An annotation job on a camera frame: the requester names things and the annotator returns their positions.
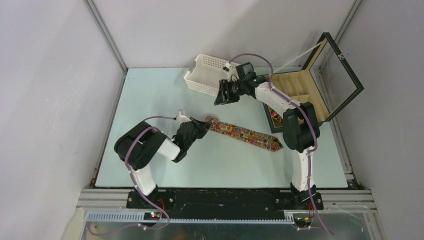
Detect black compartment tie box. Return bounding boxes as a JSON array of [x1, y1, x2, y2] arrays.
[[272, 32, 364, 125]]

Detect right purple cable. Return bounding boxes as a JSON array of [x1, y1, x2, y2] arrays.
[[225, 53, 335, 236]]

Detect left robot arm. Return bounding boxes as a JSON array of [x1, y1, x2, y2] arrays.
[[114, 117, 211, 208]]

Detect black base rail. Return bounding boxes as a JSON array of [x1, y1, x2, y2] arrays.
[[126, 186, 324, 221]]

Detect colourful patterned tie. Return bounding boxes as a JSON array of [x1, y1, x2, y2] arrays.
[[204, 115, 283, 152]]

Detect rolled tie near compartment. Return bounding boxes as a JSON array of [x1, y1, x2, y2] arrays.
[[269, 107, 283, 128]]

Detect purple cable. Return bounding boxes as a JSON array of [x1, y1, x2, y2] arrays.
[[86, 115, 176, 237], [225, 53, 335, 236]]

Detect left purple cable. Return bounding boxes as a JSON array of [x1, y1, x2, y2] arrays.
[[86, 115, 176, 237]]

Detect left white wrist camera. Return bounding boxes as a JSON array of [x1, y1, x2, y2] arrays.
[[175, 109, 191, 125]]

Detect white perforated plastic basket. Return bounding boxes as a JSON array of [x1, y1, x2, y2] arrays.
[[184, 53, 239, 97]]

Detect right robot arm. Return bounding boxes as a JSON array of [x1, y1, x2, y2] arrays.
[[214, 62, 320, 209]]

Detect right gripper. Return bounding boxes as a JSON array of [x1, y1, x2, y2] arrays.
[[214, 79, 246, 106]]

